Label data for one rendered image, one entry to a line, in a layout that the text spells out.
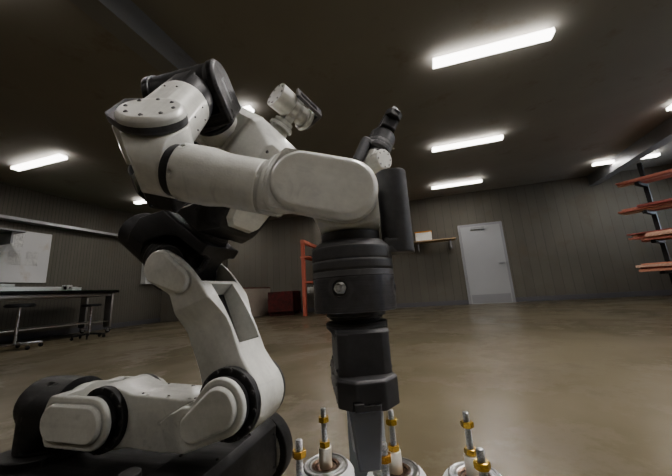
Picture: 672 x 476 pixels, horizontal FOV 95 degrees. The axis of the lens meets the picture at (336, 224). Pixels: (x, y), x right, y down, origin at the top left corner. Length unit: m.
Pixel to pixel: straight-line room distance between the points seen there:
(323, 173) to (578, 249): 9.76
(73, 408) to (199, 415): 0.35
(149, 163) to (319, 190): 0.21
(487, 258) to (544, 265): 1.35
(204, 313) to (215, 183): 0.46
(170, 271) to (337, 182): 0.59
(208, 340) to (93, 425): 0.31
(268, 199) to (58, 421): 0.85
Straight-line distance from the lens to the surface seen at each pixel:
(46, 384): 1.21
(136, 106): 0.46
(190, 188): 0.39
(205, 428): 0.77
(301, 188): 0.31
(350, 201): 0.30
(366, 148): 1.01
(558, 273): 9.78
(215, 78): 0.67
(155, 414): 0.91
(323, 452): 0.65
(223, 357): 0.78
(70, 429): 1.03
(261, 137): 0.72
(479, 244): 9.37
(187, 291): 0.80
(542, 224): 9.84
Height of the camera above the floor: 0.54
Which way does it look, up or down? 13 degrees up
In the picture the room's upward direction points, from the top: 4 degrees counter-clockwise
